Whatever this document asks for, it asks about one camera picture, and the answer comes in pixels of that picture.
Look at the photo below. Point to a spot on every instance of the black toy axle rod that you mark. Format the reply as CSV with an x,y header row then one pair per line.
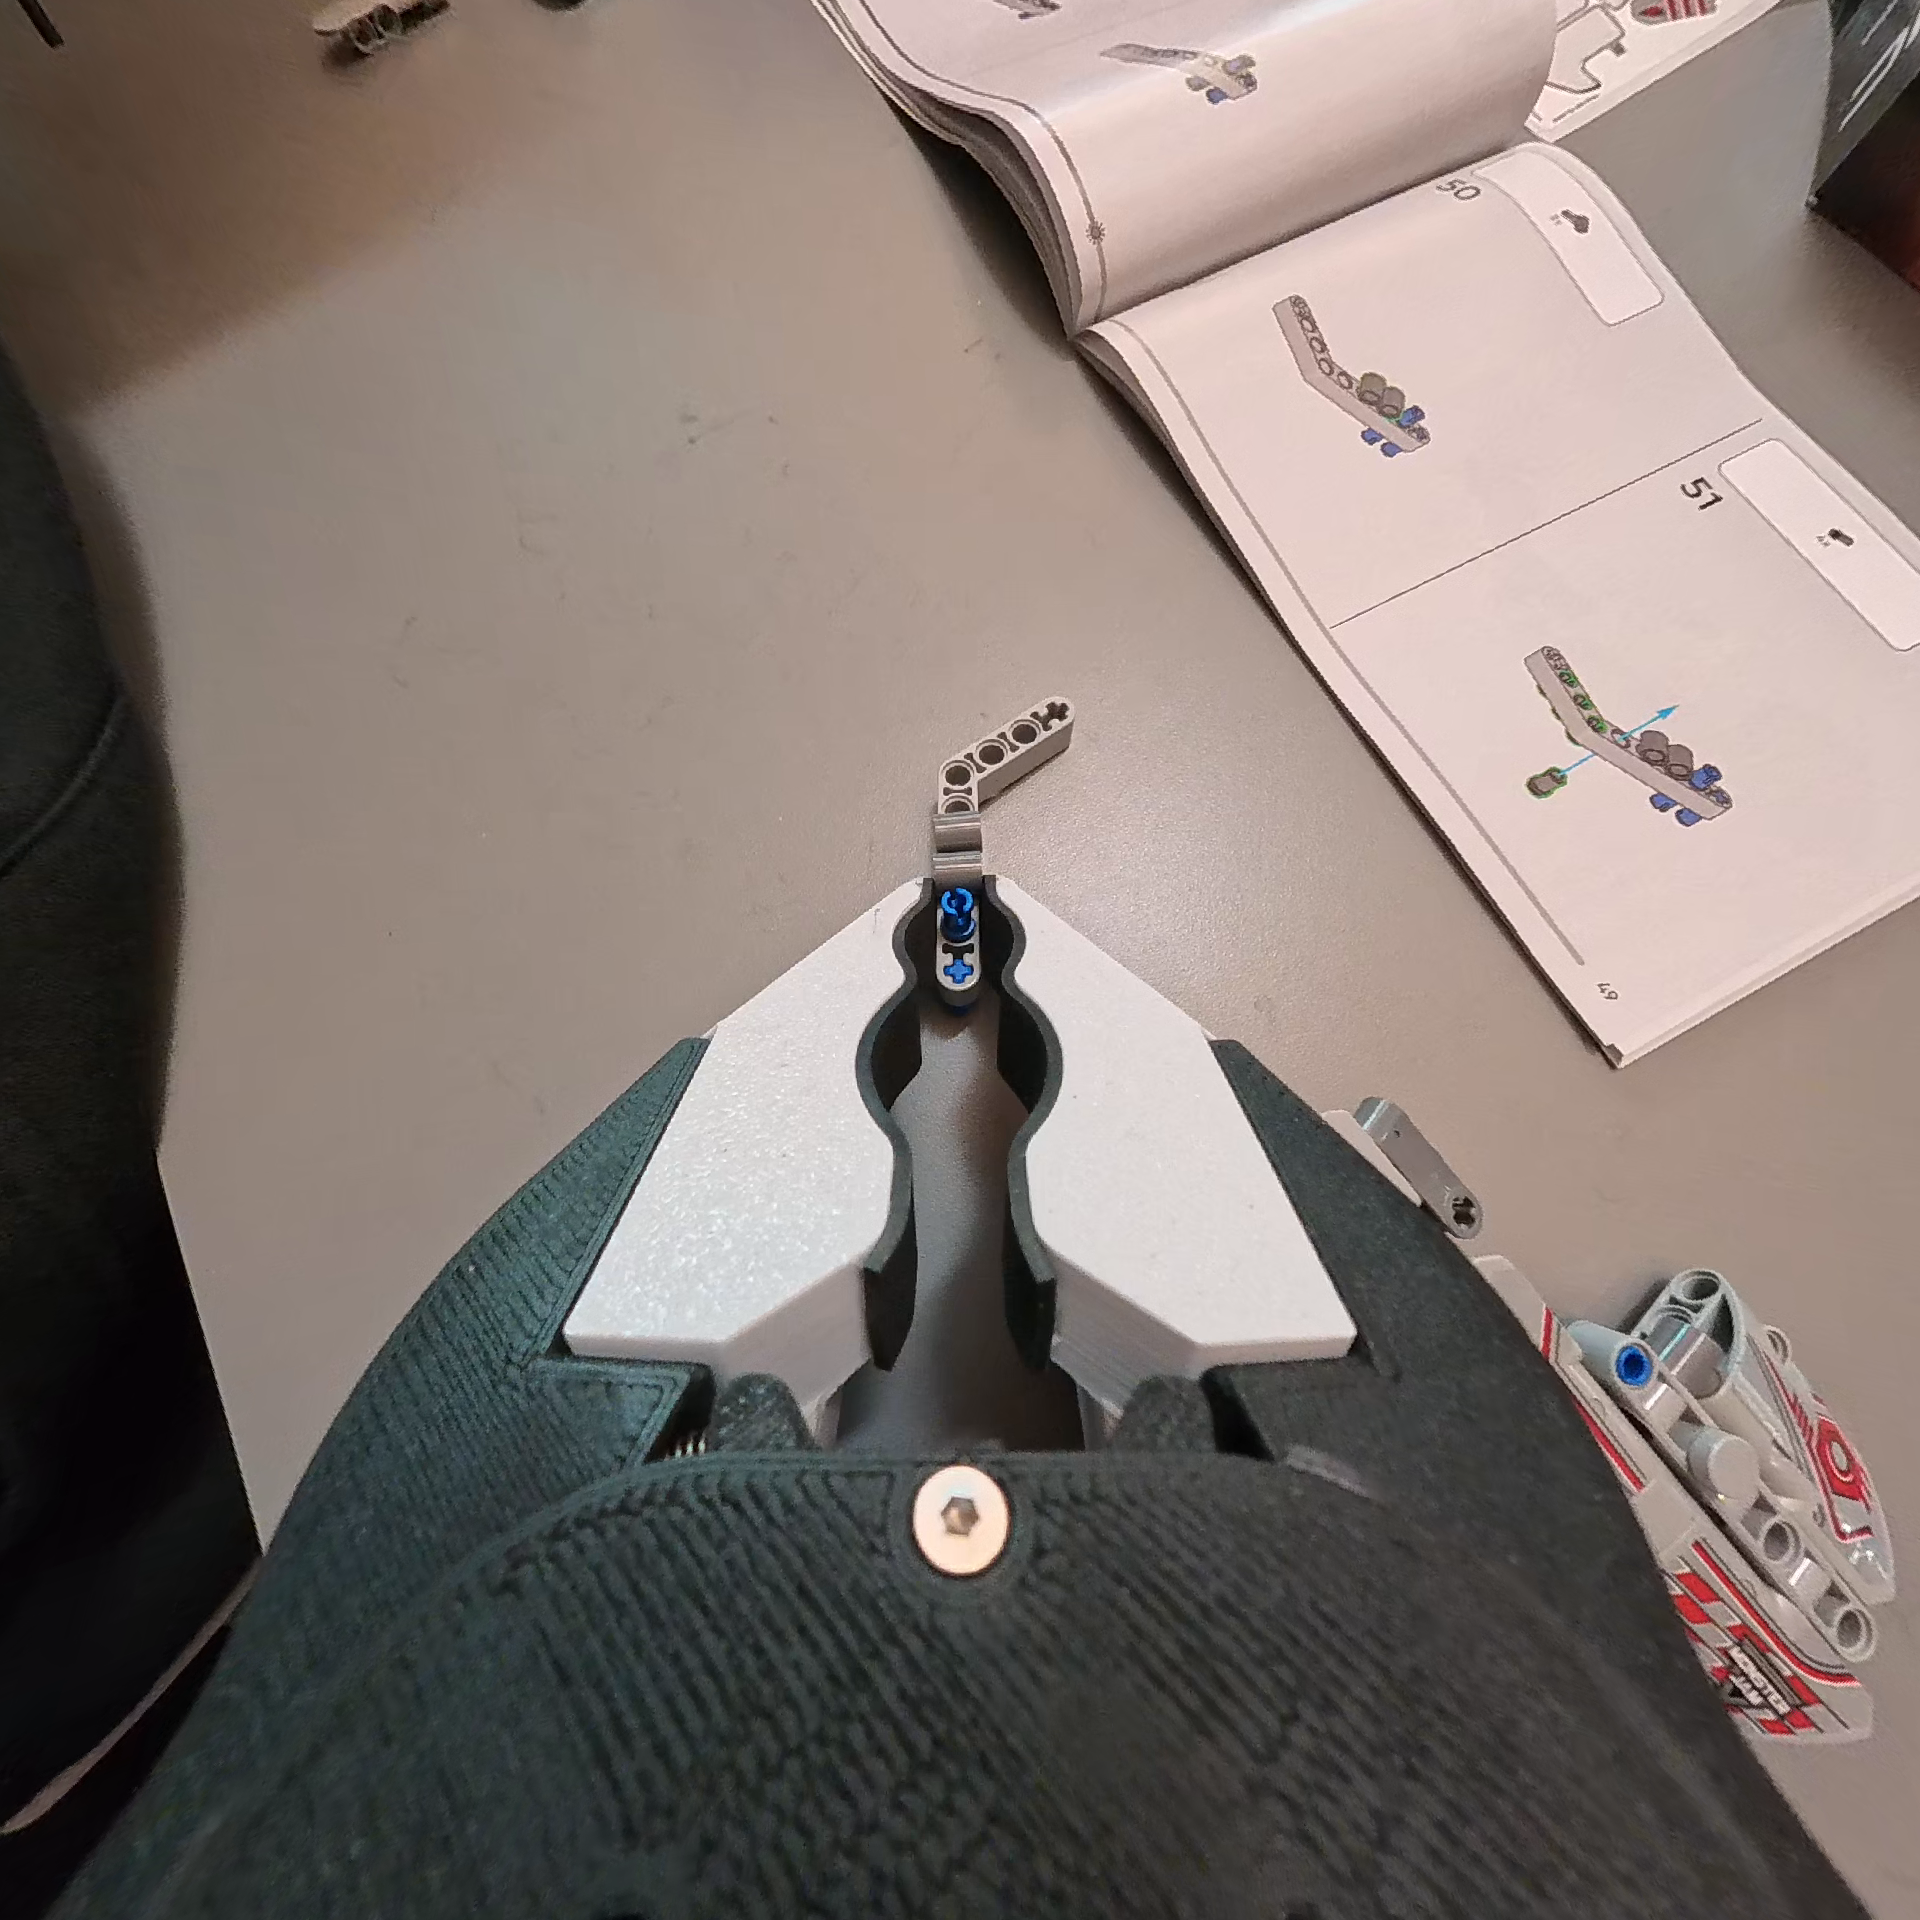
x,y
44,19

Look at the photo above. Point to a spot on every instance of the open instruction booklet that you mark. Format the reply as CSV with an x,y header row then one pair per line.
x,y
1501,450

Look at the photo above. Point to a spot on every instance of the grey toy axle connector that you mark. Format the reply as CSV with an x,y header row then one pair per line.
x,y
1419,1167

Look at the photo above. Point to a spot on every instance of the grey red-striped toy model section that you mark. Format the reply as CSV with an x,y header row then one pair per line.
x,y
1724,1485

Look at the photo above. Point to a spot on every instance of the dark cardboard box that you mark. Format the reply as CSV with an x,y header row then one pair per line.
x,y
1874,106

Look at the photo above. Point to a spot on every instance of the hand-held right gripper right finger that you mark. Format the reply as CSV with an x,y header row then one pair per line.
x,y
1186,1201

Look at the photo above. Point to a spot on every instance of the white printed sheet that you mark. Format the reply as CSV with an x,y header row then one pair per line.
x,y
1642,54

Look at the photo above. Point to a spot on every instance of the person's dark clothing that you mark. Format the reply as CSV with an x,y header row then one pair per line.
x,y
77,1050

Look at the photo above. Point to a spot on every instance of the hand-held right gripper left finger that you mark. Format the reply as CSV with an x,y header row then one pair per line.
x,y
735,1201

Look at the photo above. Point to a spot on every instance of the light grey toy beam piece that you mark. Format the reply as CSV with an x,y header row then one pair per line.
x,y
368,15

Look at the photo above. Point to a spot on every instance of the grey bent toy beam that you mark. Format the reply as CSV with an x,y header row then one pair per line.
x,y
957,840

